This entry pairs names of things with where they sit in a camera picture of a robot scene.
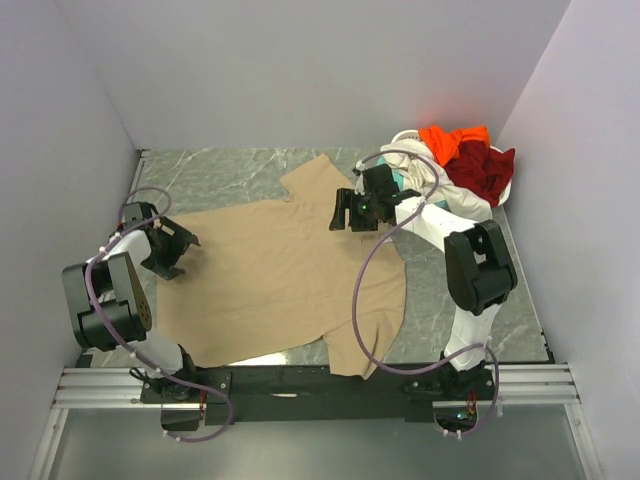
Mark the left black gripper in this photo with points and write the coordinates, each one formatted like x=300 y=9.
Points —
x=181 y=240

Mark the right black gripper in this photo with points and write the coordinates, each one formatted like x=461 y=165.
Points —
x=347 y=199

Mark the beige polo shirt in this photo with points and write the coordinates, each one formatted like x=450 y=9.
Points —
x=270 y=275

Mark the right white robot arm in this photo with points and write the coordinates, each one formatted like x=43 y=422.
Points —
x=480 y=273

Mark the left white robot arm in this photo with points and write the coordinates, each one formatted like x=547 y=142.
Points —
x=108 y=307

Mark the teal shirt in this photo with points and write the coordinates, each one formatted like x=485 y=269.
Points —
x=403 y=183

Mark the white shirt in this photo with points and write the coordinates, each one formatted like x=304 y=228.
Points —
x=461 y=201

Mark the white laundry basket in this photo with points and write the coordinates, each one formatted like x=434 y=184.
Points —
x=414 y=134

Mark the orange shirt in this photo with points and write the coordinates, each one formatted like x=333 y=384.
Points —
x=445 y=146

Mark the dark red shirt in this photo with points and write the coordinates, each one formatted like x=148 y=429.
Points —
x=483 y=170

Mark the black base beam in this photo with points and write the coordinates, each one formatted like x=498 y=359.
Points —
x=311 y=392

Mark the aluminium rail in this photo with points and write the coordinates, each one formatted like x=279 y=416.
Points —
x=114 y=388

